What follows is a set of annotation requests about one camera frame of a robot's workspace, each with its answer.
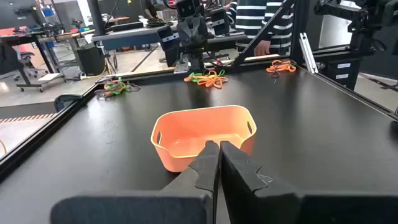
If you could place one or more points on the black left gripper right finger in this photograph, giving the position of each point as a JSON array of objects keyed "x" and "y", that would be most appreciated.
[{"x": 248, "y": 199}]

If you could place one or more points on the black background robot stand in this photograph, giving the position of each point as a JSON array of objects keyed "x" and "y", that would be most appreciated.
[{"x": 360, "y": 31}]

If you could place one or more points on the person's hand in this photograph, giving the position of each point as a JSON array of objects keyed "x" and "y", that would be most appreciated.
[{"x": 262, "y": 49}]

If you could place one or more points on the person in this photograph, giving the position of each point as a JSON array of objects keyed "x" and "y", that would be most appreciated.
[
  {"x": 150, "y": 7},
  {"x": 248, "y": 21}
]

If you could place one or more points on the orange rubber bands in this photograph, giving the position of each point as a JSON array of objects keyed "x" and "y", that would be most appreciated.
[{"x": 211, "y": 82}]

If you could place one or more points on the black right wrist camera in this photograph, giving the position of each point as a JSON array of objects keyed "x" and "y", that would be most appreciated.
[{"x": 186, "y": 8}]

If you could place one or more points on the green rubber band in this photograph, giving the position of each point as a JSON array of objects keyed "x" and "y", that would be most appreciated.
[
  {"x": 221, "y": 74},
  {"x": 122, "y": 88},
  {"x": 194, "y": 76}
]

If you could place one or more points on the black rubber band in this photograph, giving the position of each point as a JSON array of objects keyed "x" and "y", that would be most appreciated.
[
  {"x": 271, "y": 73},
  {"x": 133, "y": 88},
  {"x": 99, "y": 95}
]

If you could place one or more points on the dark blue chair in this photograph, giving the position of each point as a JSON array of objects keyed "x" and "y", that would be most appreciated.
[{"x": 66, "y": 101}]

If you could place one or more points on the grey table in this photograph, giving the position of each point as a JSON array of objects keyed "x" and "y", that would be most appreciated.
[{"x": 130, "y": 37}]

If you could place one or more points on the orange plastic basket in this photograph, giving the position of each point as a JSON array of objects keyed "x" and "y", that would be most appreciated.
[{"x": 186, "y": 146}]

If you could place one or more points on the black mat with striped edge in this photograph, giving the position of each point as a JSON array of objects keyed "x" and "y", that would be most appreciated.
[{"x": 28, "y": 118}]

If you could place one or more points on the black computer tower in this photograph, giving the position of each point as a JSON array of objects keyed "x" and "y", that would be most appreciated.
[{"x": 90, "y": 59}]

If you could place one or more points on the black desk on casters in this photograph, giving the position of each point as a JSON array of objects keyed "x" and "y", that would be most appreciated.
[{"x": 21, "y": 39}]

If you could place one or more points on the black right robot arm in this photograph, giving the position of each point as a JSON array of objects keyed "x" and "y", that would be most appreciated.
[{"x": 192, "y": 53}]

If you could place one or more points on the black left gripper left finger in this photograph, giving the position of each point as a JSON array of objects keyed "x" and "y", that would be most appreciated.
[{"x": 192, "y": 199}]

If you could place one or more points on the grey office chair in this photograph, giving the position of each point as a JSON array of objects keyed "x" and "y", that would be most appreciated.
[{"x": 26, "y": 59}]

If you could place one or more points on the orange rubber band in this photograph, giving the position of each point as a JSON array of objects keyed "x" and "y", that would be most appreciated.
[
  {"x": 114, "y": 83},
  {"x": 280, "y": 67}
]

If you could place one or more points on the silver aluminium bar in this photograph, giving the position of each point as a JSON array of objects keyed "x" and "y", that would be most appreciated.
[{"x": 308, "y": 53}]

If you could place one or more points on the black box with white labels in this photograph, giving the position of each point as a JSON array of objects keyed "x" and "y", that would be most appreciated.
[{"x": 342, "y": 79}]

